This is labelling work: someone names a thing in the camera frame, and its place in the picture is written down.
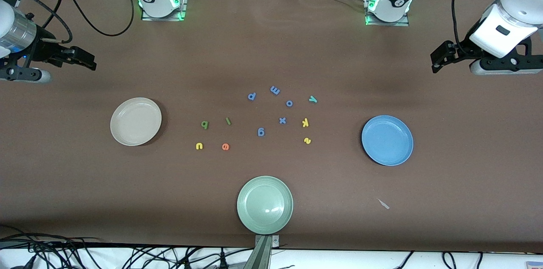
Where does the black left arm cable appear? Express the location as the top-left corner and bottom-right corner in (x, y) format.
(451, 0), (469, 55)

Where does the beige brown plate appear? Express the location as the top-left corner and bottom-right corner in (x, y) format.
(110, 98), (162, 146)

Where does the pale green plate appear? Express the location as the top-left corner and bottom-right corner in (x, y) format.
(237, 176), (294, 235)

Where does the brown table cover sheet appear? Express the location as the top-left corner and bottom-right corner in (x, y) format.
(0, 0), (543, 253)

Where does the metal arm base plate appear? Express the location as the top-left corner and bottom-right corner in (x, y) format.
(365, 0), (410, 27)
(141, 0), (188, 22)

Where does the blue plate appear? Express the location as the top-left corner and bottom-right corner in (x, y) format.
(361, 115), (414, 166)

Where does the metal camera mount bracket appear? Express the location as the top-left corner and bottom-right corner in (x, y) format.
(244, 235), (280, 269)

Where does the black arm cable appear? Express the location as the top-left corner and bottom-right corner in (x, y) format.
(0, 0), (135, 45)
(451, 0), (469, 55)

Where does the black floor cable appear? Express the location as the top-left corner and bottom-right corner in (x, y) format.
(0, 233), (111, 257)
(394, 251), (415, 269)

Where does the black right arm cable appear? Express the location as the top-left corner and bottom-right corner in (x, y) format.
(0, 0), (135, 45)

